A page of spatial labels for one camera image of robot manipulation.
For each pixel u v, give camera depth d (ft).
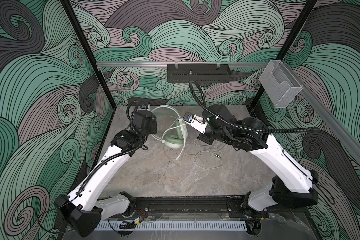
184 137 2.26
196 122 1.56
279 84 2.61
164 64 3.06
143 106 1.94
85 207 1.21
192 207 2.45
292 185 1.27
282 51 2.86
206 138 1.69
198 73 3.15
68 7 2.35
